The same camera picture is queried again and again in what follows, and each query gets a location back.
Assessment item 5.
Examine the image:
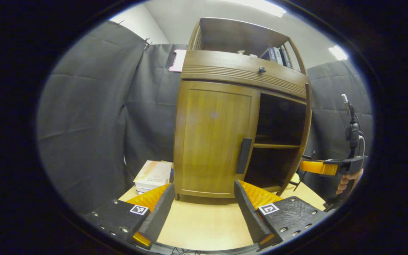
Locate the small ceiling light panel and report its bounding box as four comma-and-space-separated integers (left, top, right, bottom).
328, 45, 349, 61

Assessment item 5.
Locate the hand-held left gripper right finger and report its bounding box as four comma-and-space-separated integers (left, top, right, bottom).
234, 180, 328, 249

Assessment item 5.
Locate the wooden ribbed cabinet drawer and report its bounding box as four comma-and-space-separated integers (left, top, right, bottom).
181, 50, 308, 100

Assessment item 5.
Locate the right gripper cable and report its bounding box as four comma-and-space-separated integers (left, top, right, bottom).
356, 130, 367, 157

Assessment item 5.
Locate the black backdrop cloth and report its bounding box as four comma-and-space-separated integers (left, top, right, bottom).
37, 21, 374, 214

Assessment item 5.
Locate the wooden double-door shoe cabinet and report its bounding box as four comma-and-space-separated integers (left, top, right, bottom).
173, 17, 313, 199

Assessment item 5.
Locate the stack of books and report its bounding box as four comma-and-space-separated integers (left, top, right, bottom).
133, 160, 174, 195

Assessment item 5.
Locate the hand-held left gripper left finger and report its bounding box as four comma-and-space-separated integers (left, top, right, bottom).
84, 183, 176, 248

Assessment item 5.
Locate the wooden inner cabinet shelf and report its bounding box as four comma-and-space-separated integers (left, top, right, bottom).
253, 143, 301, 149

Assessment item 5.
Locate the grey spine book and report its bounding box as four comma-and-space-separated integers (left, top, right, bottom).
273, 47, 284, 66

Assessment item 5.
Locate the black door handle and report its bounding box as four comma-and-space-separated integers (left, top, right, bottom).
291, 151, 317, 192
236, 137, 253, 175

